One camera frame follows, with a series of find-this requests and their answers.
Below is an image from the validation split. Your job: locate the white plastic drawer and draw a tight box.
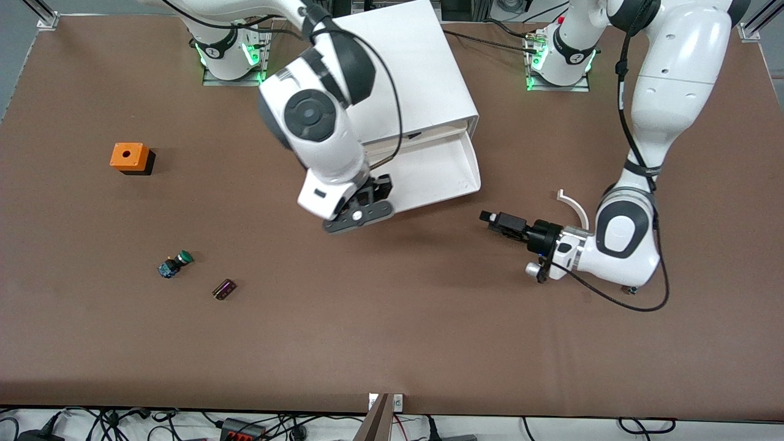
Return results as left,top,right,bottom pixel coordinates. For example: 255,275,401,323
361,119,471,148
366,130,483,216

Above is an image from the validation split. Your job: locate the white drawer cabinet shell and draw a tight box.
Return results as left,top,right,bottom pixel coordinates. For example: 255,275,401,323
325,0,480,161

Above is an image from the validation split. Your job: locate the black red power strip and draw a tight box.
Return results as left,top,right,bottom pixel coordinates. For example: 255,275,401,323
219,418,268,441

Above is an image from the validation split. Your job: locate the white curved plastic bracket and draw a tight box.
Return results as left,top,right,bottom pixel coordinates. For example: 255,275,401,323
556,189,590,232

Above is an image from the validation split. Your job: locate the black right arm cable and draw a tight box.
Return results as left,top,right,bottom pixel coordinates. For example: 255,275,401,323
303,3,404,173

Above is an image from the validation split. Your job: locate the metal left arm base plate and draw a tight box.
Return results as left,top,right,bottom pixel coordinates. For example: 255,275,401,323
525,34,592,93

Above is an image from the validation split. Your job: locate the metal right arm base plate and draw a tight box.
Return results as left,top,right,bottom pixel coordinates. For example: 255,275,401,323
202,26,273,87

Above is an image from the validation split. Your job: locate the black braided table cable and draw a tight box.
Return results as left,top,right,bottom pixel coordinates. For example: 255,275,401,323
441,28,541,57

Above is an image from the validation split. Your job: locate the white pole clamp bracket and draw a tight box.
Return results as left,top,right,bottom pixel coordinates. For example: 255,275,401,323
367,393,405,412

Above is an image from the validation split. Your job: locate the green push button switch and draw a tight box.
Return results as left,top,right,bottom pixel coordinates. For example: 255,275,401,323
157,250,195,279

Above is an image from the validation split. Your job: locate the grey camera mount pole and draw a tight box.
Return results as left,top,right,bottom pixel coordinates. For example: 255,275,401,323
352,393,393,441

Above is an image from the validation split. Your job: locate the black looped floor cable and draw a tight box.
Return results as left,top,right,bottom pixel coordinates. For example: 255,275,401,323
617,416,678,437

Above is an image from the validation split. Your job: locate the orange button enclosure box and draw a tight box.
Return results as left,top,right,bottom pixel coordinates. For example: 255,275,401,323
110,142,156,176

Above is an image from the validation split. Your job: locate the aluminium frame post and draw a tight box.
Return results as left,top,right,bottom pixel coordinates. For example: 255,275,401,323
738,0,784,41
23,0,61,31

